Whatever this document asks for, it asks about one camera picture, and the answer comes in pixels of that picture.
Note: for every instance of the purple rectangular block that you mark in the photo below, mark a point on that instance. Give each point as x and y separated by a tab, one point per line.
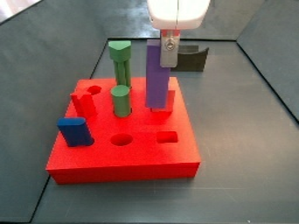
157	76

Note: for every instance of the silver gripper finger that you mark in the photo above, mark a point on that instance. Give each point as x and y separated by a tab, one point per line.
170	41

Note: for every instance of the green cylinder block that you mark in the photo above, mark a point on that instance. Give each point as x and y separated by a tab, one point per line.
121	99

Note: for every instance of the black curved holder stand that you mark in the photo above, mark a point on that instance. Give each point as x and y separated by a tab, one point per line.
191	59

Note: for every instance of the red shape sorting board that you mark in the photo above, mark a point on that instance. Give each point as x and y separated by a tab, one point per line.
149	145

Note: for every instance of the dark blue rounded block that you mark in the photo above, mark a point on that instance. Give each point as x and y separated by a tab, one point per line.
75	131

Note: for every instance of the green arrow shaped block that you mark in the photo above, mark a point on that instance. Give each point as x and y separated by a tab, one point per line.
121	55

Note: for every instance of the red star shaped block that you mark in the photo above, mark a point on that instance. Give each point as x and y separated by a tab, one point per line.
83	104

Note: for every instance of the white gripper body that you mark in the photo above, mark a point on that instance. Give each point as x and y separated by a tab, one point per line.
177	14

